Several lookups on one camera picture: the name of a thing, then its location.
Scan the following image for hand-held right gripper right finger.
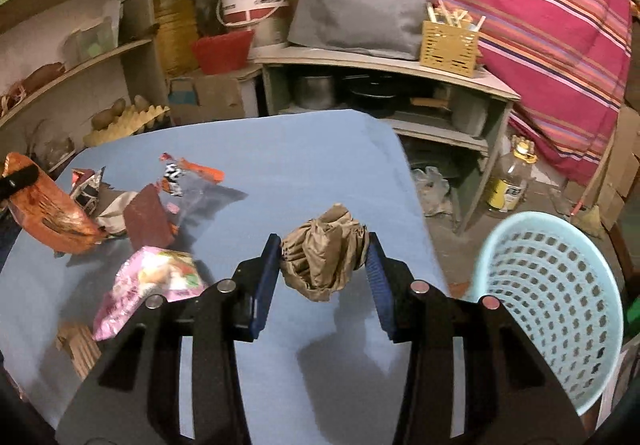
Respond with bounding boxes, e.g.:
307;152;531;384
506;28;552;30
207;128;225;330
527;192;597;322
364;231;588;445

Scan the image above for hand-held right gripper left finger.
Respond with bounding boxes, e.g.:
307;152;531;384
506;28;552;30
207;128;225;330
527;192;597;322
55;233;281;445

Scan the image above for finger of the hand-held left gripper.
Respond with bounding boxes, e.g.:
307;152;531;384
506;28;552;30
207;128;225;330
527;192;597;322
0;166;42;200

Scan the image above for orange snack packet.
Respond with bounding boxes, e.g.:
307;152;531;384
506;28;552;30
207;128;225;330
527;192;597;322
2;152;108;256

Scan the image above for brown paper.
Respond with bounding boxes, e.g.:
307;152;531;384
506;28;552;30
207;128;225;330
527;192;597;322
279;205;371;303

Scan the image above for red snack packet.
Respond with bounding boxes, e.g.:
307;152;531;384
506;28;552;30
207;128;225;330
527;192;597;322
97;184;177;251

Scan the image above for clear orange plastic wrapper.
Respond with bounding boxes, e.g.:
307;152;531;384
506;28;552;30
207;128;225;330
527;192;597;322
159;152;226;216

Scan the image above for light blue plastic basket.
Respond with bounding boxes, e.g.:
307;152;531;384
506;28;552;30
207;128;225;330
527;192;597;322
467;211;626;418

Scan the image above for crumpled clear plastic bag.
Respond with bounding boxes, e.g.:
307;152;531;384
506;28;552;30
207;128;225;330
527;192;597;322
27;125;76;170

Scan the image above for small silver red wrapper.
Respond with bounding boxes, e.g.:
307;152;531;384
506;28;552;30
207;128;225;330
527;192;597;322
70;167;113;216

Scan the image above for reddish brown produce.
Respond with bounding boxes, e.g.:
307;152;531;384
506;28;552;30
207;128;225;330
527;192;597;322
22;62;66;93

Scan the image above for wooden shelf unit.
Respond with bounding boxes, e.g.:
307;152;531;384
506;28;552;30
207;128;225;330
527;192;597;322
0;0;171;146

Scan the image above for pink snack packet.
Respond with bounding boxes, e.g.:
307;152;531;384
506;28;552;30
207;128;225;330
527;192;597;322
91;246;208;342

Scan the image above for yellow egg tray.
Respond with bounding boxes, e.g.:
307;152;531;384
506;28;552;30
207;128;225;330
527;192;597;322
82;105;171;148

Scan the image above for clear plastic container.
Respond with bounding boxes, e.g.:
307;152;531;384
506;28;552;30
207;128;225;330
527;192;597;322
75;22;116;56

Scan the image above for clear bottle yellow cap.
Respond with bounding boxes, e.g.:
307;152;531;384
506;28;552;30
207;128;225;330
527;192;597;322
486;135;538;216

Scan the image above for brown cardboard piece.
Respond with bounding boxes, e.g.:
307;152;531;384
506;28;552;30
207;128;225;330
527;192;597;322
56;322;103;378

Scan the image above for cardboard box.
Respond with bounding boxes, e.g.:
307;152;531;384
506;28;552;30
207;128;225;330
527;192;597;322
167;67;261;126

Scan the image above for black pan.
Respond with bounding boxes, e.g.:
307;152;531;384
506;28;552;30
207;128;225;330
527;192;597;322
347;77;401;113

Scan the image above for small steel pot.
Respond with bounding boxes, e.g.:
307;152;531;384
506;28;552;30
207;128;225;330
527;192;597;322
292;74;336;110

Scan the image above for yellow oil bottle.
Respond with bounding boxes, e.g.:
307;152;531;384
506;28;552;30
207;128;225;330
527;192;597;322
152;0;201;76

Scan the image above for straw broom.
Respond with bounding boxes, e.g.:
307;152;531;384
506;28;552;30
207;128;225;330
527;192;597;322
575;205;607;237

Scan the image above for low grey cabinet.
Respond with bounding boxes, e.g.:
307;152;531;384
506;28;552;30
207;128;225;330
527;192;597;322
252;47;521;233

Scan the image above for red plastic basket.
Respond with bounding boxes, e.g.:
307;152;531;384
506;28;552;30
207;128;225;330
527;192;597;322
191;30;255;74

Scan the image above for yellow perforated holder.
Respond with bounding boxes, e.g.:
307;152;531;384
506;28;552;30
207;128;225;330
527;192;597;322
419;19;482;78

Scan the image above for flat cardboard sheets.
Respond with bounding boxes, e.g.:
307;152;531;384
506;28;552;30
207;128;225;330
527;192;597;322
582;105;640;231

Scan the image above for bundle of pale sticks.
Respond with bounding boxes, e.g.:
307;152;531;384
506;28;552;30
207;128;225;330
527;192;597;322
427;0;486;32

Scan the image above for grey cloth cover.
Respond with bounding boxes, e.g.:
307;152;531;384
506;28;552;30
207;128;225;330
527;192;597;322
289;0;433;62

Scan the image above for pink striped blanket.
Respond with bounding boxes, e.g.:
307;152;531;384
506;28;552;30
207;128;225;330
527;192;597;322
285;0;636;186

